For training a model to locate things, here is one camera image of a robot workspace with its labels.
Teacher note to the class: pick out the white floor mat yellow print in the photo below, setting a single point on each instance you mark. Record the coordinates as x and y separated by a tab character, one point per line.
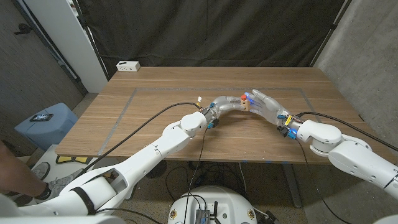
93	161

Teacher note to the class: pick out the wooden block with holes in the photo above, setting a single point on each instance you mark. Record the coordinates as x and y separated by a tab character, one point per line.
245	105

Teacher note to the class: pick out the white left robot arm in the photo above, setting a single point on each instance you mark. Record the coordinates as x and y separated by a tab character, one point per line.
140	161

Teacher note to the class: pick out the white power strip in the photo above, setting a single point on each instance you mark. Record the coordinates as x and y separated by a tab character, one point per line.
128	66

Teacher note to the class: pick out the black backdrop curtain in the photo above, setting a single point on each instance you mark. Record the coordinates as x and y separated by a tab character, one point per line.
211	31

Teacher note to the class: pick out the grey sneaker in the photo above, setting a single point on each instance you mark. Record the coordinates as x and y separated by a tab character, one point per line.
40	169
59	183

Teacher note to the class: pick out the black backdrop stand pole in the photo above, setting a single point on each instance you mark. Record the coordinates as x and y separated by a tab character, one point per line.
329	29
90	37

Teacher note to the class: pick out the small grey electronics module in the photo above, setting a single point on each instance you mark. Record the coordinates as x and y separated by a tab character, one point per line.
202	217

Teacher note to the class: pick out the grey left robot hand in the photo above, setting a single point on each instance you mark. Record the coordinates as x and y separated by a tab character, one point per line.
224	104

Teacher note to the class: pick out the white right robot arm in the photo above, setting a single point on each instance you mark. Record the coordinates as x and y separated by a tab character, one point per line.
351	155

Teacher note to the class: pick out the person's bare leg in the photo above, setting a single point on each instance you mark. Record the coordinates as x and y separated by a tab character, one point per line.
18	177

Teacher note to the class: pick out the grey table leg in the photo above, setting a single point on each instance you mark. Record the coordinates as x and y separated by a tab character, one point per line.
292	186

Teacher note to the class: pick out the blue plastic bin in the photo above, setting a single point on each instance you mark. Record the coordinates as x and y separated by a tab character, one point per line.
59	127

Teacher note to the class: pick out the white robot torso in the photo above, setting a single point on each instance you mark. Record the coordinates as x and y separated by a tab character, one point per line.
230	202

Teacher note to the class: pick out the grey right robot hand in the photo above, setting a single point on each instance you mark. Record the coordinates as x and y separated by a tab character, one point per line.
270	105

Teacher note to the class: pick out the round black fan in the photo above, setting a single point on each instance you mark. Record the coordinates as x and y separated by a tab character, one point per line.
156	169

